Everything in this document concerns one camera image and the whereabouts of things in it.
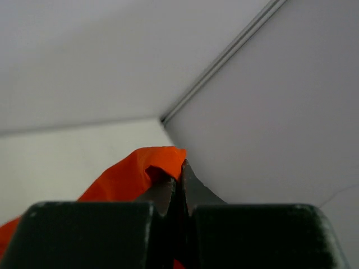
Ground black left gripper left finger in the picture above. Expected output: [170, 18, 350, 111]
[1, 179, 176, 268]

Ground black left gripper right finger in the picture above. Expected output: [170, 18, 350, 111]
[179, 161, 349, 268]

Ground orange shorts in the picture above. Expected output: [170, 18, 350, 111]
[1, 146, 186, 268]

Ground right aluminium frame post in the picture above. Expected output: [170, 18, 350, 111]
[159, 0, 287, 126]

